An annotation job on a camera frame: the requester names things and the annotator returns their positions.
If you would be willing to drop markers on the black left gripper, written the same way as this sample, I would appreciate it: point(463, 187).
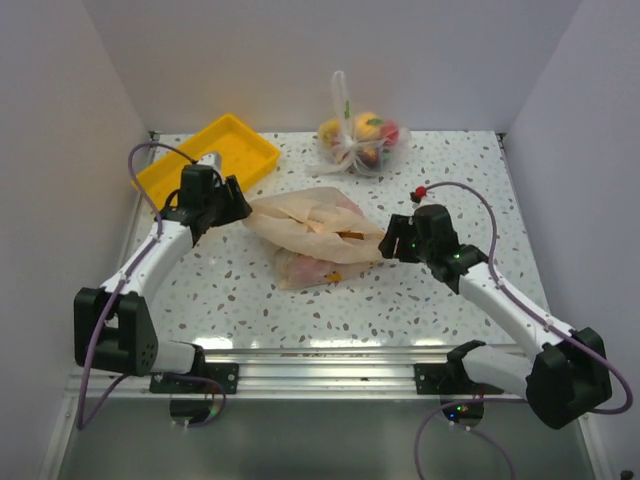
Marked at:
point(238, 208)

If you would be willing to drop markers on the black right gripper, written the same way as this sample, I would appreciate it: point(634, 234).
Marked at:
point(399, 227)

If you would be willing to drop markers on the orange banana print plastic bag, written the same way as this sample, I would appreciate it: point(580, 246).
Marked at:
point(314, 236)

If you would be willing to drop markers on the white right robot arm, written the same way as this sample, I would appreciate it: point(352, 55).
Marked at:
point(560, 374)

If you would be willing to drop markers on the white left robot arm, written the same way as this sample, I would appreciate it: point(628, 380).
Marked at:
point(113, 327)

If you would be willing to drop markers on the clear plastic bag of fruit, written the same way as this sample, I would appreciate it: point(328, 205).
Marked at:
point(363, 143)

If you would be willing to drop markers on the yellow plastic tray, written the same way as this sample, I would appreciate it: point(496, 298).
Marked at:
point(244, 154)

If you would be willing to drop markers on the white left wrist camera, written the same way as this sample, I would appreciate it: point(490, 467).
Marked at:
point(212, 159)

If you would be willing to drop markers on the aluminium mounting rail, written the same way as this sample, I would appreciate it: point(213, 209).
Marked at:
point(355, 373)

